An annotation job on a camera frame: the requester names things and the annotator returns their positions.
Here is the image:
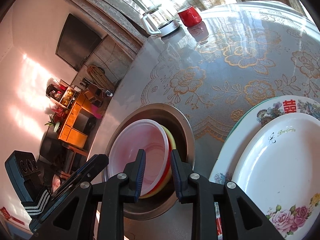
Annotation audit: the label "stainless steel bowl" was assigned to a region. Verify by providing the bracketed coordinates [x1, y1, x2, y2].
[104, 103, 195, 220]

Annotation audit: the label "yellow plastic bowl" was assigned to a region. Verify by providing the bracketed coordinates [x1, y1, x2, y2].
[140, 125, 176, 199]

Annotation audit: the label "red plastic bowl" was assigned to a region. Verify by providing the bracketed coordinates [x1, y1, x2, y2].
[107, 119, 173, 197]

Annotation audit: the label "large floral oval plate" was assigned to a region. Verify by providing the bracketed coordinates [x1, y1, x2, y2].
[209, 95, 319, 184]

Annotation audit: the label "small white rose plate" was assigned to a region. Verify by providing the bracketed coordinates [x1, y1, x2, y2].
[232, 113, 319, 239]

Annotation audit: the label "orange wooden cabinet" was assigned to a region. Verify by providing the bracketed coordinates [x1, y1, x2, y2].
[57, 92, 95, 148]

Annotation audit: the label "wooden folding chair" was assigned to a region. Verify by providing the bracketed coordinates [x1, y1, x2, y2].
[87, 65, 115, 93]

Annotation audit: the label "teal round plate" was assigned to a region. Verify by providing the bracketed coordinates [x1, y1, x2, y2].
[225, 98, 274, 142]

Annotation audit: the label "lace floral table mat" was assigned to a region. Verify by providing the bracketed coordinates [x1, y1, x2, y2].
[140, 2, 319, 141]

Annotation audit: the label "beige window curtains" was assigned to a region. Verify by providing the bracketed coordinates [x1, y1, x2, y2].
[64, 0, 148, 59]

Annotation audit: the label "glass electric kettle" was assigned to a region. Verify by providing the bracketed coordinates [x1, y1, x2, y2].
[140, 4, 181, 37]

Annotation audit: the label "red ceramic mug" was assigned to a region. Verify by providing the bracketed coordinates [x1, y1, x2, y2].
[177, 6, 202, 27]

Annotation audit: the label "wall television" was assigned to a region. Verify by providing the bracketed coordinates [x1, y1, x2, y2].
[55, 14, 102, 72]

